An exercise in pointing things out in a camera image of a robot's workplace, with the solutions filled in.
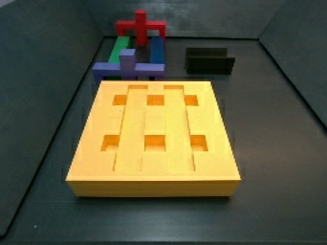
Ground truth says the red cross-shaped block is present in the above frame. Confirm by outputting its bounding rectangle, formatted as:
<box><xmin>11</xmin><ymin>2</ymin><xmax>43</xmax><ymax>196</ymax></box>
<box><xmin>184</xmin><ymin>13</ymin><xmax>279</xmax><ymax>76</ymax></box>
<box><xmin>115</xmin><ymin>10</ymin><xmax>166</xmax><ymax>46</ymax></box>

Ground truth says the black U-shaped block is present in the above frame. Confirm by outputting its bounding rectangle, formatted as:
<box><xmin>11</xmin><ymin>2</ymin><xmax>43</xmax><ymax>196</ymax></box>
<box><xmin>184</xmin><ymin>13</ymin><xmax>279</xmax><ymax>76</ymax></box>
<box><xmin>186</xmin><ymin>47</ymin><xmax>235</xmax><ymax>75</ymax></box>

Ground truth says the green long block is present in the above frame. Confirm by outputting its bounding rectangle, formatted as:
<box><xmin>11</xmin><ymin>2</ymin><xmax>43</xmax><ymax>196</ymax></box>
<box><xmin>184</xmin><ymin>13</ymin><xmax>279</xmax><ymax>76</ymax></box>
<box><xmin>108</xmin><ymin>36</ymin><xmax>131</xmax><ymax>63</ymax></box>

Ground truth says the blue long block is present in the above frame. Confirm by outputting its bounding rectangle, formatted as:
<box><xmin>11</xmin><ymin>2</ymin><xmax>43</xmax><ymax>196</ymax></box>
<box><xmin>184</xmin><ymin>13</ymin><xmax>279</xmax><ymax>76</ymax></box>
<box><xmin>150</xmin><ymin>36</ymin><xmax>164</xmax><ymax>64</ymax></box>

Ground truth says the yellow slotted board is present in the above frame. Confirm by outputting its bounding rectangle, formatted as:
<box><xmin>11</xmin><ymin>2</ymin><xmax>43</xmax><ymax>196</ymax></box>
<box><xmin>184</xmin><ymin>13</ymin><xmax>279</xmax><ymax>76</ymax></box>
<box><xmin>67</xmin><ymin>81</ymin><xmax>242</xmax><ymax>197</ymax></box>

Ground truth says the purple cross-shaped block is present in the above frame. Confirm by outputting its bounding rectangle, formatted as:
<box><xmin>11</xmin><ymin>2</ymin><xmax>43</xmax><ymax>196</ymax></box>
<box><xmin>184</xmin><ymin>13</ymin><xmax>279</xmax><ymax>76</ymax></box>
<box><xmin>92</xmin><ymin>49</ymin><xmax>164</xmax><ymax>83</ymax></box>

